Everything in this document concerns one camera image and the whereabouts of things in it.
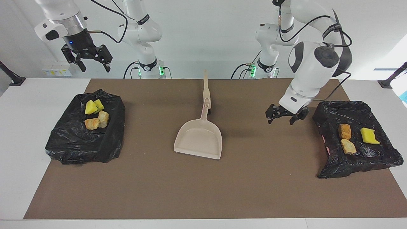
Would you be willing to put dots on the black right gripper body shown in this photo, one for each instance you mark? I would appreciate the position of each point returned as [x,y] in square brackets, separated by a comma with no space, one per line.
[81,44]

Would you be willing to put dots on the green-lit base box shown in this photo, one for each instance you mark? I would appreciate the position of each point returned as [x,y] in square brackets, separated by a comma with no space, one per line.
[162,69]
[252,70]

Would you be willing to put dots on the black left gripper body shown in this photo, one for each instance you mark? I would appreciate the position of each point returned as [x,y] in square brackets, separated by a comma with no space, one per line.
[290,112]

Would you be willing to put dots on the black camera stand clamp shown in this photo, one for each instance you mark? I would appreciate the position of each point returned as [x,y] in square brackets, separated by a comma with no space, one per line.
[386,83]
[14,79]

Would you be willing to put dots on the green-lit right base box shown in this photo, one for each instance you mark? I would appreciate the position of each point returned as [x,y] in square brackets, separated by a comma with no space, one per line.
[162,69]

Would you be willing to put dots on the beige brush with black bristles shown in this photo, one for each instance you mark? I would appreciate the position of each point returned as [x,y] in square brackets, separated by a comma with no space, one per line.
[206,86]

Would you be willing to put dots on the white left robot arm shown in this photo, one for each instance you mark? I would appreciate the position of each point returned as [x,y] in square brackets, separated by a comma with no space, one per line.
[311,70]

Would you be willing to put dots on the black bag-lined trash bin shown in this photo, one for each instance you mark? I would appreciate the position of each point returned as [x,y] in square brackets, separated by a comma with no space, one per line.
[76,146]

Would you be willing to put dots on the beige plastic dustpan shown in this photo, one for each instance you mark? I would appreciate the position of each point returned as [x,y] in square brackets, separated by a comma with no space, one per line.
[198,140]

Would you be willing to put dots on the yellow green sponge piece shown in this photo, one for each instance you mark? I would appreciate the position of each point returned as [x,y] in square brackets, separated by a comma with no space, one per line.
[100,105]
[369,135]

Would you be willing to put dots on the brown toy bread roll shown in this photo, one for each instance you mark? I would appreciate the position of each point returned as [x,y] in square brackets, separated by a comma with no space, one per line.
[345,131]

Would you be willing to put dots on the brown table mat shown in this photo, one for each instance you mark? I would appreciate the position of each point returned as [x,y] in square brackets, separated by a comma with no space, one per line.
[203,197]

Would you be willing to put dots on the blue object at edge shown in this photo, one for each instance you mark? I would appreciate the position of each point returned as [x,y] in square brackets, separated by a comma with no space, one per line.
[404,96]

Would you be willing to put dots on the black bag-lined pink bin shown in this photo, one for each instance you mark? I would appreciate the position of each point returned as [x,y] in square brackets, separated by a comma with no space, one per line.
[353,159]

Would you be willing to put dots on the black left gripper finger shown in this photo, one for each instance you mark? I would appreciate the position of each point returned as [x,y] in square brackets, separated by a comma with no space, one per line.
[300,116]
[272,113]

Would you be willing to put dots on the white wall power box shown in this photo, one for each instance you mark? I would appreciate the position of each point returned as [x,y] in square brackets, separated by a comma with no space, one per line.
[57,68]

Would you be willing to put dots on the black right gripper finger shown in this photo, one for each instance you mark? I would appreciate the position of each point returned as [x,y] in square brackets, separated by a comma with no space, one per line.
[106,57]
[70,57]

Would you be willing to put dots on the toy croissant pastry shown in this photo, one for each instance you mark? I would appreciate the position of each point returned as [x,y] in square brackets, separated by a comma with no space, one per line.
[92,124]
[348,147]
[103,118]

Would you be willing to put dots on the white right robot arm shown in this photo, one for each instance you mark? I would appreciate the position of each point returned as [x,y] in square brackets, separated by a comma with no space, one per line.
[140,31]

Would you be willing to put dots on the green-lit left base box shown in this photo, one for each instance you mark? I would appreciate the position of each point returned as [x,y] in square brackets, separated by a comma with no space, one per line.
[252,70]

